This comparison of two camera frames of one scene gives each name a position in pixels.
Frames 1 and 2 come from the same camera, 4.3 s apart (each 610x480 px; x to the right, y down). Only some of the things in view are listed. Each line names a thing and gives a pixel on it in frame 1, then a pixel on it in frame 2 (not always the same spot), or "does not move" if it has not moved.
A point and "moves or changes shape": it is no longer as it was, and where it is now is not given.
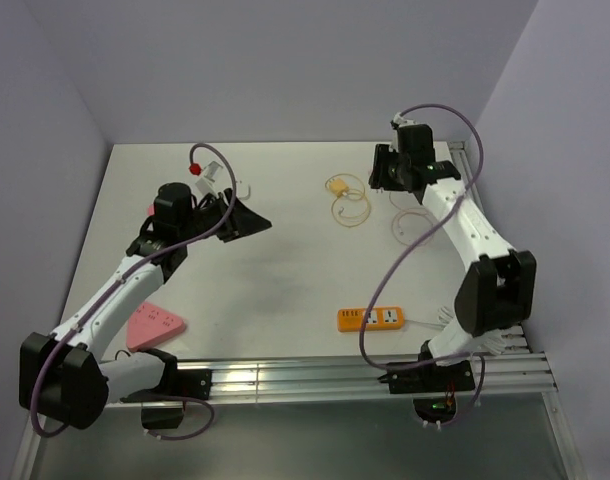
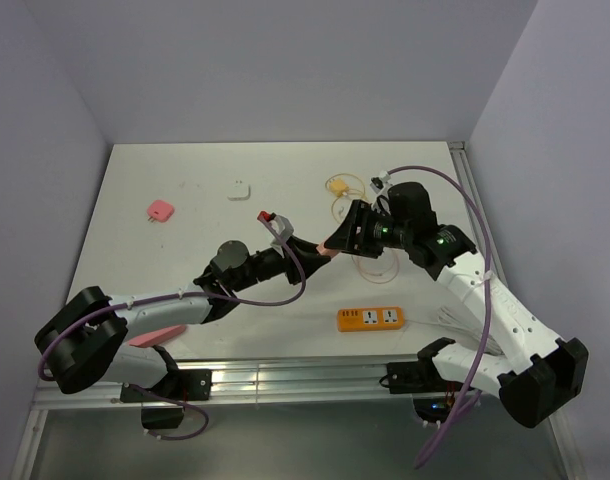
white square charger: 243,191 does not move
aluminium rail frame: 336,378 does not move
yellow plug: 338,187 does not move
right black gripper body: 388,167 to 389,233
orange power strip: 380,318 does not move
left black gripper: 242,222 to 307,254
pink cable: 406,214 moves or changes shape
